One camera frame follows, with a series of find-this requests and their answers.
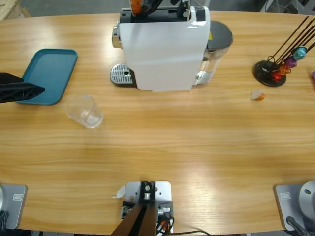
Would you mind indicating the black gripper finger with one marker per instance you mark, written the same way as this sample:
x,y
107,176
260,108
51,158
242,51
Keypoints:
x,y
9,79
37,90
152,5

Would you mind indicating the clear glass cup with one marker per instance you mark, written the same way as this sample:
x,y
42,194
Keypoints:
x,y
73,108

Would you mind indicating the white capsule coffee machine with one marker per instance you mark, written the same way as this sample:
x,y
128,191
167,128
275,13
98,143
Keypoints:
x,y
160,54

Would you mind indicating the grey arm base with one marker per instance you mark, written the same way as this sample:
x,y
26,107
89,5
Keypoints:
x,y
288,209
14,206

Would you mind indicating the red coffee capsule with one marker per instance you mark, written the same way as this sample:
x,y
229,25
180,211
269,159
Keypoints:
x,y
276,76

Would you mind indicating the gold orange coffee capsule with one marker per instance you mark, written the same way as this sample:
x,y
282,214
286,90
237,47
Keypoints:
x,y
284,70

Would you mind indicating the purple coffee capsule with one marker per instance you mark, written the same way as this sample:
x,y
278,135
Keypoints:
x,y
292,62

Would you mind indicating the teal coffee capsule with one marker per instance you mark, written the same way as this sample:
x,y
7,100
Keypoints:
x,y
300,53

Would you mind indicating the teal plastic tray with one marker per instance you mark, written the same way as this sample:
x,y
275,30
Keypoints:
x,y
51,71

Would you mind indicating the metal drip tray grille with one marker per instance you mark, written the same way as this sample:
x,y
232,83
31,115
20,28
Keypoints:
x,y
120,73

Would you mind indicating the grey metal stool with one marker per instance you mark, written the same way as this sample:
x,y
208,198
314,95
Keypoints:
x,y
267,5

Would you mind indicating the black capsule holder with rods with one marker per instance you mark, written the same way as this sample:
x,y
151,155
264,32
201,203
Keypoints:
x,y
264,71

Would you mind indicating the white paper tag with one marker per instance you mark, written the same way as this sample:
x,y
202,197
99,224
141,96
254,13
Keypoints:
x,y
120,191

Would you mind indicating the purple tissue pack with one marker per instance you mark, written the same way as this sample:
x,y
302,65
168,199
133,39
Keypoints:
x,y
313,75

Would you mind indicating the white mount block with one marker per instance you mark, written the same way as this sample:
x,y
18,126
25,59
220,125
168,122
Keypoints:
x,y
162,191

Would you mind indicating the dark camera post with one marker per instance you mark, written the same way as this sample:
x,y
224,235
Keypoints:
x,y
137,221

